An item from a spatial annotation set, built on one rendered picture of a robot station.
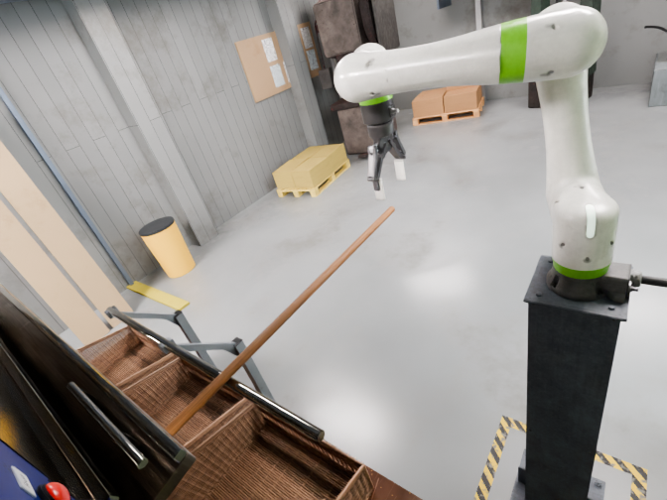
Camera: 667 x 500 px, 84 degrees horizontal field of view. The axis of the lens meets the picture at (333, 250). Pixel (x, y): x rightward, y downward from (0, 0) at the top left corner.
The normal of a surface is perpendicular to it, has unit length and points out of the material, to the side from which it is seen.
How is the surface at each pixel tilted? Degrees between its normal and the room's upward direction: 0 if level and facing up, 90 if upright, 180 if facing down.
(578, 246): 90
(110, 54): 90
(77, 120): 90
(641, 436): 0
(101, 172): 90
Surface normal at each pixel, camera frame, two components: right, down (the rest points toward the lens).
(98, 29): 0.79, 0.13
